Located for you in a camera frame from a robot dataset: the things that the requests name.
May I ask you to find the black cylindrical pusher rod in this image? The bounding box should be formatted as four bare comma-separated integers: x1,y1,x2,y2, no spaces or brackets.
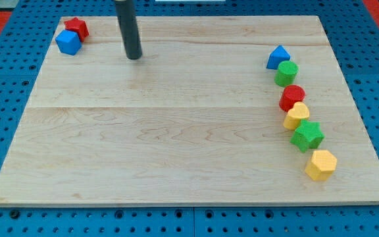
114,0,142,60

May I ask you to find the red star block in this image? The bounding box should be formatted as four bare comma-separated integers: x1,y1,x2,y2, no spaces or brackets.
64,17,89,43

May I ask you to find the green star block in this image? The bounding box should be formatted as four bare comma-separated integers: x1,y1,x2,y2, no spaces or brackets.
290,119,325,153

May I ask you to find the yellow hexagon block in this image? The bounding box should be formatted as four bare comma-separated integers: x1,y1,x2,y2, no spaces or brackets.
305,150,338,181

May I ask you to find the blue cube block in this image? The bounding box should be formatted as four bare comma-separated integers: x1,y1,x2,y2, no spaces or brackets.
55,30,82,55

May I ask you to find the light wooden board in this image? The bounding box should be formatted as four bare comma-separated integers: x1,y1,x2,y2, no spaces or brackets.
0,16,379,207

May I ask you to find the blue triangle block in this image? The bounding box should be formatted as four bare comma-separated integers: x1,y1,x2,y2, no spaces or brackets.
266,45,291,70

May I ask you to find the green cylinder block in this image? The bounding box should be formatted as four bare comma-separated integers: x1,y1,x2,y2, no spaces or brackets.
274,61,299,87

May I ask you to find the red cylinder block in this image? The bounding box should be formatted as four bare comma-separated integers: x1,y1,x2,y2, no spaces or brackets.
279,84,306,112

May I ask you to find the yellow heart block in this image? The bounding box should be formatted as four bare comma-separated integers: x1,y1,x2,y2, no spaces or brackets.
283,102,310,130

